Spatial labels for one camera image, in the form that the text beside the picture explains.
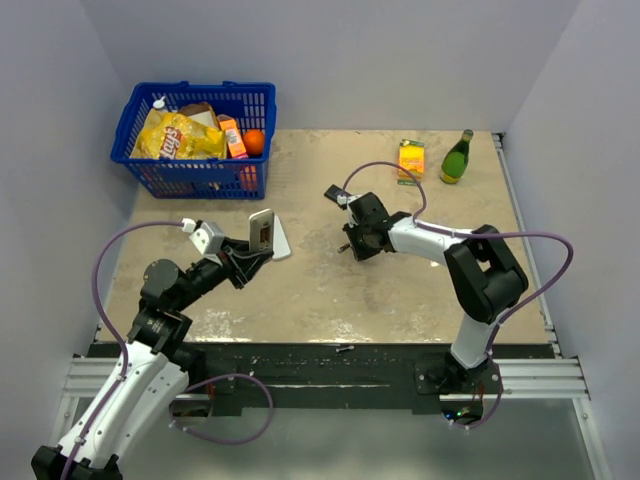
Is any grey remote control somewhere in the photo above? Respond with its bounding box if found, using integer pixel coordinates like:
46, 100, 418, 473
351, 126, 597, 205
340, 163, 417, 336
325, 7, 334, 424
248, 209, 275, 253

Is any orange fruit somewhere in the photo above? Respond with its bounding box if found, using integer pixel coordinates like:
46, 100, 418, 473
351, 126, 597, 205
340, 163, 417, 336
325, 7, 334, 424
243, 129, 265, 157

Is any green glass bottle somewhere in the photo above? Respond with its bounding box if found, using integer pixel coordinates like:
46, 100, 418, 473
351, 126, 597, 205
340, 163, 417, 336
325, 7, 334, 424
440, 130, 474, 184

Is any yellow chips bag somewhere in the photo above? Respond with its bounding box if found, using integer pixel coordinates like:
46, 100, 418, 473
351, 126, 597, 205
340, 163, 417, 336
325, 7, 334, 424
130, 110, 226, 161

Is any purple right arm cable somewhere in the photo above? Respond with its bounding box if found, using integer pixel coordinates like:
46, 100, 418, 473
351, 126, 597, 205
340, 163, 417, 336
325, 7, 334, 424
342, 160, 575, 361

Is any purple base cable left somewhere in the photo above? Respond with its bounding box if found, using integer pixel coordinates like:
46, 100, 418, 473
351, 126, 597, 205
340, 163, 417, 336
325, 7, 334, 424
168, 373, 276, 445

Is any orange juice carton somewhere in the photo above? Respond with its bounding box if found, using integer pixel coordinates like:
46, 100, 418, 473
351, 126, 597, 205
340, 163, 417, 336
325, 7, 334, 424
217, 114, 249, 159

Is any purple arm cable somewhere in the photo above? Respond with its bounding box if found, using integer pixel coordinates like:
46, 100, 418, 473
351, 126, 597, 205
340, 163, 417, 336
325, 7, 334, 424
59, 219, 186, 480
342, 160, 575, 361

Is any white bottle cap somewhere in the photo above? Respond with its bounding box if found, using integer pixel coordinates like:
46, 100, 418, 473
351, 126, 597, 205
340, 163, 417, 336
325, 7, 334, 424
153, 96, 166, 111

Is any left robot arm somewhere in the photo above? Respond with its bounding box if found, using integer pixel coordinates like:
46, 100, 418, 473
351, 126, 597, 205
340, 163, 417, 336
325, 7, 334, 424
31, 240, 273, 479

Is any yellow orange sponge pack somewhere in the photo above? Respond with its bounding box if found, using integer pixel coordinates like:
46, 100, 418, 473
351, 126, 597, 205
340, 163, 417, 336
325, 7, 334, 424
397, 139, 425, 185

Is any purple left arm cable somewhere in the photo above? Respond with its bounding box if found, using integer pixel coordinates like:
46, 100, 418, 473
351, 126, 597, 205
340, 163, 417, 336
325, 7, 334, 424
59, 219, 186, 480

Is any black remote control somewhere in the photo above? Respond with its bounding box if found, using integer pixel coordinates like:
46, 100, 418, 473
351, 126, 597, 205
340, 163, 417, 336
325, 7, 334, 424
324, 184, 349, 204

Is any aluminium rail frame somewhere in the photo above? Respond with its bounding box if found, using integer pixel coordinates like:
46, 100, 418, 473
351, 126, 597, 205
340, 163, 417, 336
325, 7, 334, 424
37, 132, 614, 480

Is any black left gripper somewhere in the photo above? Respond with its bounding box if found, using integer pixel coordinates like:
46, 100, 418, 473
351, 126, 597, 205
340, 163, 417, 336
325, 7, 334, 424
174, 235, 273, 311

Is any brown bread bag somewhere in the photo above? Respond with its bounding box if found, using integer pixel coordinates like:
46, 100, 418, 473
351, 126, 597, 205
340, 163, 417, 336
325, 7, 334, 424
178, 102, 220, 130

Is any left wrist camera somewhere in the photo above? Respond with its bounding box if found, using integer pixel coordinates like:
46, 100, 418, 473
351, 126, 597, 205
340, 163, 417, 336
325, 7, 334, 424
181, 218, 225, 258

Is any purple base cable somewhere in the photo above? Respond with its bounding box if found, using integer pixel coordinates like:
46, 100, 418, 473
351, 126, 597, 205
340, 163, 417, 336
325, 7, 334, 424
447, 359, 505, 430
168, 373, 276, 445

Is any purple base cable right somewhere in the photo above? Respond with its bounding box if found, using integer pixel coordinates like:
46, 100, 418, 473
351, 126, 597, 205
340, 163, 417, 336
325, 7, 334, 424
447, 359, 505, 430

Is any white remote control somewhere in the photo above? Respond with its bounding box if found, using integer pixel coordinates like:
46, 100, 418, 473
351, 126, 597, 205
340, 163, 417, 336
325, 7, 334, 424
272, 214, 292, 261

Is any blue plastic shopping basket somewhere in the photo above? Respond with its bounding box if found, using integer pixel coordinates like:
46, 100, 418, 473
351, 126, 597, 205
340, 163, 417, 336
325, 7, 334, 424
111, 81, 277, 199

